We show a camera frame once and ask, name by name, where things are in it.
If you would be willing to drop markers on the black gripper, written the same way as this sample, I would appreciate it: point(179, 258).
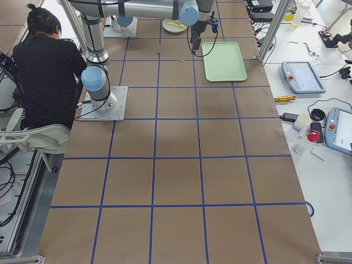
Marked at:
point(199, 28)

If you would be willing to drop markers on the yellow plastic fork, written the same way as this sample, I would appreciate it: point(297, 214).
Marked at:
point(176, 24)

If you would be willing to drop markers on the white round plate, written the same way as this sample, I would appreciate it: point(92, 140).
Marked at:
point(172, 29)

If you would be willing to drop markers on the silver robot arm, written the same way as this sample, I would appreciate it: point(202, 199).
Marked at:
point(197, 15)
point(95, 78)

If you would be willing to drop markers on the mint green tray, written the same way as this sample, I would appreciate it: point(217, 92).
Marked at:
point(225, 63)

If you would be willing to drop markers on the black electronics box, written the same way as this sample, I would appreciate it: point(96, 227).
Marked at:
point(260, 6)

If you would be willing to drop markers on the upper teach pendant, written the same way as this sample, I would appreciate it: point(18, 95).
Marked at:
point(302, 78)

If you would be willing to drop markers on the teach pendant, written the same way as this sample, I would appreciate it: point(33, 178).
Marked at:
point(338, 130)
point(302, 78)

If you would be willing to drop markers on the white bottle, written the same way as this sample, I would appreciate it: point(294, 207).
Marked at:
point(301, 9)

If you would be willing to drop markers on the black power adapter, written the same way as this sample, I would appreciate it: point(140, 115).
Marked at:
point(289, 117)

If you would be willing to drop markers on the white cup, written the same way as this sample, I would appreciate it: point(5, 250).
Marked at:
point(301, 122)

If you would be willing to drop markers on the black round container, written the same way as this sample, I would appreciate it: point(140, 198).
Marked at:
point(317, 115)

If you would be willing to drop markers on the person in black shirt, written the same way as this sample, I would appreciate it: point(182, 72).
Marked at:
point(49, 68)

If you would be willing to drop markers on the red round object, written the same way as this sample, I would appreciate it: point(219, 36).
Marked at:
point(312, 135)

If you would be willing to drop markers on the hex key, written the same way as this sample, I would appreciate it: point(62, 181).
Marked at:
point(312, 151)

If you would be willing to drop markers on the lower teach pendant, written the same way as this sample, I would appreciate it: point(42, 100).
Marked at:
point(338, 130)

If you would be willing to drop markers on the white office chair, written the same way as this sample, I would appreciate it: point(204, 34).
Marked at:
point(51, 139)

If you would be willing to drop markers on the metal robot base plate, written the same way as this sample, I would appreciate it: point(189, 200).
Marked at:
point(121, 31)

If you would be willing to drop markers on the aluminium frame post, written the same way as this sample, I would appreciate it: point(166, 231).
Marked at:
point(273, 28)

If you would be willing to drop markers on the orange screwdriver handle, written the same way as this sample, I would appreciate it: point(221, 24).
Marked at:
point(282, 99)

